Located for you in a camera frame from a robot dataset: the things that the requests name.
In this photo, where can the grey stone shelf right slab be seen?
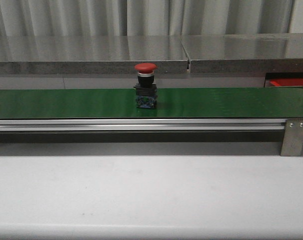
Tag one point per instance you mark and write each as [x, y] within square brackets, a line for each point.
[242, 53]

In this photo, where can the grey stone shelf slab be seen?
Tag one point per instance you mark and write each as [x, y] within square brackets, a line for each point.
[90, 55]
[242, 53]

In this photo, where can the grey stone shelf left slab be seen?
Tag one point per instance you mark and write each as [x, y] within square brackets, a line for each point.
[90, 55]

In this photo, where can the green conveyor belt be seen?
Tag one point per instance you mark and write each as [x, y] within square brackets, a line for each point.
[270, 102]

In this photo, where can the red plastic tray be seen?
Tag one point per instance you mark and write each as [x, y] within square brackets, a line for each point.
[287, 82]

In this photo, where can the white pleated curtain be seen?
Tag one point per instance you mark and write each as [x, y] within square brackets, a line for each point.
[143, 17]

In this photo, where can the steel conveyor support bracket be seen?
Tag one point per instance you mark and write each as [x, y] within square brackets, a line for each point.
[292, 144]

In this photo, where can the aluminium conveyor side rail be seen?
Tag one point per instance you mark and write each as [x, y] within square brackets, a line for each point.
[143, 124]

